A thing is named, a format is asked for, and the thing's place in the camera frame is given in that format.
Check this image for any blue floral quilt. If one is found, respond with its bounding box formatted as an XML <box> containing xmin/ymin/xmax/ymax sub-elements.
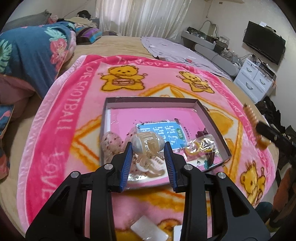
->
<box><xmin>0</xmin><ymin>22</ymin><xmax>77</xmax><ymax>180</ymax></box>

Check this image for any white sheer curtain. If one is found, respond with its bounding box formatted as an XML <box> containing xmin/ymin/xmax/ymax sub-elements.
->
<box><xmin>95</xmin><ymin>0</ymin><xmax>191</xmax><ymax>40</ymax></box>

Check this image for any sheer red-dotted ribbon bow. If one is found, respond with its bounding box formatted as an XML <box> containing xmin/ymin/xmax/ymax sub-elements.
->
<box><xmin>100</xmin><ymin>127</ymin><xmax>149</xmax><ymax>174</ymax></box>

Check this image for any purple striped pillow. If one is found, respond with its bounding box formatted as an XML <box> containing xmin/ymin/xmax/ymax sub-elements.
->
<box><xmin>76</xmin><ymin>26</ymin><xmax>102</xmax><ymax>45</ymax></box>

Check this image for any lavender bed sheet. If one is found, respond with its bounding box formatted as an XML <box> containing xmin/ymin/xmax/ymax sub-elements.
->
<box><xmin>140</xmin><ymin>37</ymin><xmax>232</xmax><ymax>81</ymax></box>

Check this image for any white hair claw clip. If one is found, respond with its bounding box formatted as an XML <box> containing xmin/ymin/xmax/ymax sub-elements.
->
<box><xmin>135</xmin><ymin>160</ymin><xmax>165</xmax><ymax>178</ymax></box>

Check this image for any white card of earrings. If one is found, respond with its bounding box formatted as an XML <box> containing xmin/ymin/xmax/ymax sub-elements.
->
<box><xmin>130</xmin><ymin>216</ymin><xmax>169</xmax><ymax>241</ymax></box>

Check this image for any white drawer cabinet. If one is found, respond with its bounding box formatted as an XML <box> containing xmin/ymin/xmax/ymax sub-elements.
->
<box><xmin>234</xmin><ymin>59</ymin><xmax>275</xmax><ymax>103</ymax></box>

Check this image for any black flat television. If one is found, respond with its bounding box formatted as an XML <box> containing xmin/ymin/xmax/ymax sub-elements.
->
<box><xmin>243</xmin><ymin>21</ymin><xmax>286</xmax><ymax>65</ymax></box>

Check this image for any small clear earring bag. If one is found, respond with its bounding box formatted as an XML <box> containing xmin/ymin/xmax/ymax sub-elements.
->
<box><xmin>173</xmin><ymin>225</ymin><xmax>182</xmax><ymax>241</ymax></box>

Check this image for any cream pearl hair claw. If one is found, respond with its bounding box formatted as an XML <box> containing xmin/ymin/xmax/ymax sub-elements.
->
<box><xmin>130</xmin><ymin>132</ymin><xmax>165</xmax><ymax>167</ymax></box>

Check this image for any grey curved bed footboard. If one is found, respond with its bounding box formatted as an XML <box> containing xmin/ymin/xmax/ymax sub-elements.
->
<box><xmin>181</xmin><ymin>31</ymin><xmax>239</xmax><ymax>78</ymax></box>

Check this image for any pink teddy bear blanket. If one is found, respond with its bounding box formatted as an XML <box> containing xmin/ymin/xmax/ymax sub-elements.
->
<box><xmin>17</xmin><ymin>55</ymin><xmax>271</xmax><ymax>240</ymax></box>

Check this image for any beige spiral hair tie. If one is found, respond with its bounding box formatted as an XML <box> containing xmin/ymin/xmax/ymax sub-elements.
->
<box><xmin>242</xmin><ymin>103</ymin><xmax>271</xmax><ymax>150</ymax></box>

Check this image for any grey cardboard box tray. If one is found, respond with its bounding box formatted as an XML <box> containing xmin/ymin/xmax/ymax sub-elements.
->
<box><xmin>99</xmin><ymin>96</ymin><xmax>232</xmax><ymax>188</ymax></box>

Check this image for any grey padded headboard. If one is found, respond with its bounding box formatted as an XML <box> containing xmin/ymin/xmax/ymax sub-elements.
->
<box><xmin>2</xmin><ymin>10</ymin><xmax>51</xmax><ymax>32</ymax></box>

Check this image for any bag of yellow hair ties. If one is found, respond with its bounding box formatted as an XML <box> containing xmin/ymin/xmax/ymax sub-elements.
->
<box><xmin>184</xmin><ymin>134</ymin><xmax>218</xmax><ymax>157</ymax></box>

